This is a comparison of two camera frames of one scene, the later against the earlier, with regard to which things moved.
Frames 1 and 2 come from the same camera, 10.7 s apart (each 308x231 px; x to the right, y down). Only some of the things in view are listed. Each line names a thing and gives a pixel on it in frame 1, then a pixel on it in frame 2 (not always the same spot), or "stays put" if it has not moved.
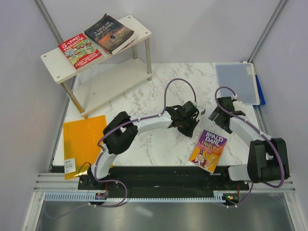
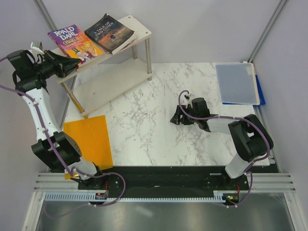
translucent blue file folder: (241, 78) stays put
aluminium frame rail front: (49, 182) stays put
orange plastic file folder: (81, 138) stays put
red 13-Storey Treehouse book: (79, 51) -> (107, 51)
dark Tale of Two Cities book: (110, 34) stays put
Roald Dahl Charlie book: (208, 150) -> (72, 43)
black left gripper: (188, 132) -> (56, 60)
